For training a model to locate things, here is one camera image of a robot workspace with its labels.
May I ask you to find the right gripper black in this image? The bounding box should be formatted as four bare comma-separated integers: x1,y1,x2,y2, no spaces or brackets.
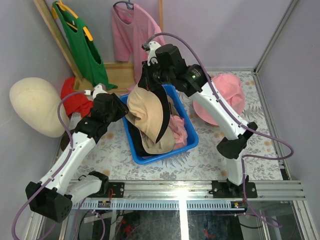
138,58,174,91

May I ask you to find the beige bucket hat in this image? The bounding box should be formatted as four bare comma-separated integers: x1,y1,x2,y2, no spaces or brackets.
126,85,171,143

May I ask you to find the blue plastic bin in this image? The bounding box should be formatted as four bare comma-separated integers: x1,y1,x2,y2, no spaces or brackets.
122,85,199,165

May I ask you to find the pink bucket hat strawberry logo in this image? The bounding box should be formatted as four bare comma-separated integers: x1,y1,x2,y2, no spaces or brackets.
193,73,245,126

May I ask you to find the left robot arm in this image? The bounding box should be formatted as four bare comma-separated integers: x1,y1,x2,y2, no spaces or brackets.
25,93,129,223

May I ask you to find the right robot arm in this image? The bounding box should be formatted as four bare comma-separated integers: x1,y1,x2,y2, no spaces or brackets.
138,41,258,198

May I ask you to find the red cloth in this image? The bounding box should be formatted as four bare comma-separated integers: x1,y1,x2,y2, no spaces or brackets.
60,77,93,118

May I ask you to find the wooden clothes rack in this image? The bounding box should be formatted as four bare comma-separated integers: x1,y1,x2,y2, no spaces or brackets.
33,0,165,96

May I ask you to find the black hat in bin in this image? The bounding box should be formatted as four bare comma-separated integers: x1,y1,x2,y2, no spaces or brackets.
127,120,152,158

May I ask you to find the floral table mat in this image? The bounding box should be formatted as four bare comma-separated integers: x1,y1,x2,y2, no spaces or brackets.
72,71,283,181

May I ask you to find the green tank top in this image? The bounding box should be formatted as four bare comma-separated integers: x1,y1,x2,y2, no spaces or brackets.
52,1,118,90

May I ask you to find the pink t-shirt on hanger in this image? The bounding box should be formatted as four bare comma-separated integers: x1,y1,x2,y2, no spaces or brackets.
111,4,161,84

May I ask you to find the dark mannequin base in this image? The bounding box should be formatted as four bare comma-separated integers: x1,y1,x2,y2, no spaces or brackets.
60,131,70,151

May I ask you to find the pink cloth in bin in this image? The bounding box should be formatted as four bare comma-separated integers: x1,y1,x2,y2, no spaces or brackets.
168,115,188,150

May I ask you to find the cream foam mannequin head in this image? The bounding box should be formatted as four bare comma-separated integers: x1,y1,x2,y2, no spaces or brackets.
9,77,65,138

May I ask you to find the yellow hanger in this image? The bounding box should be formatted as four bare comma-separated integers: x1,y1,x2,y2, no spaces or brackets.
51,0,93,42

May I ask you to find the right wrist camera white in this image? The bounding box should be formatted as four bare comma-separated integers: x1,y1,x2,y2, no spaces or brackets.
141,41,161,66

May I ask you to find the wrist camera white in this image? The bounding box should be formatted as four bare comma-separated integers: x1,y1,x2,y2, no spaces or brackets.
141,41,161,66
84,83,108,101

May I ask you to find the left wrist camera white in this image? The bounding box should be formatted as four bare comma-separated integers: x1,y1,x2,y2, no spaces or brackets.
84,83,108,101

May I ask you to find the aluminium rail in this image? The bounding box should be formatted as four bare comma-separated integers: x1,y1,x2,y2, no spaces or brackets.
37,179,307,211

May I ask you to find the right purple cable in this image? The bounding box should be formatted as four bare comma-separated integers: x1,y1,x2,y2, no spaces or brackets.
141,32,295,229

